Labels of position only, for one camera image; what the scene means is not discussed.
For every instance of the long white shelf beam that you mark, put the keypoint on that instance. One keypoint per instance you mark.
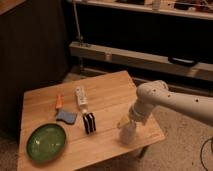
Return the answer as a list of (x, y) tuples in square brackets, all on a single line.
[(140, 60)]

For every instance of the blue sponge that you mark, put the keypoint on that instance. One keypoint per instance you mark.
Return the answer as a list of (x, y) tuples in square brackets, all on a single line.
[(67, 117)]

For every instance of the black handle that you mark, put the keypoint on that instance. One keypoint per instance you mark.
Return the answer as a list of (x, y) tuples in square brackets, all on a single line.
[(182, 62)]

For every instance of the orange marker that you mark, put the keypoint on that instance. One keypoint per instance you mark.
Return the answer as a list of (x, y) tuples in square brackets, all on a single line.
[(59, 103)]

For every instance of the black white striped eraser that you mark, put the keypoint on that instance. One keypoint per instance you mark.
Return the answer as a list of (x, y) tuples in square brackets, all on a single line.
[(89, 123)]

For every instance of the wooden table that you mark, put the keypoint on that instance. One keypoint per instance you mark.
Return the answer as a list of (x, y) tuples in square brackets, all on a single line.
[(109, 98)]

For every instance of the metal pole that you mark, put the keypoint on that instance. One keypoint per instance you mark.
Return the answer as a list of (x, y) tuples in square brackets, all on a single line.
[(79, 37)]

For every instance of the green glass bowl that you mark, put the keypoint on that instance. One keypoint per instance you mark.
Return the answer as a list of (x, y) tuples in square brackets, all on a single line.
[(46, 142)]

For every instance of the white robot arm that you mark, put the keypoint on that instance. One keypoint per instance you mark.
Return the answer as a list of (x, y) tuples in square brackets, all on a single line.
[(156, 93)]

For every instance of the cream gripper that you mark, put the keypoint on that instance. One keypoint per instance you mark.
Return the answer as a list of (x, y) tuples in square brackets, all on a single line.
[(123, 121)]

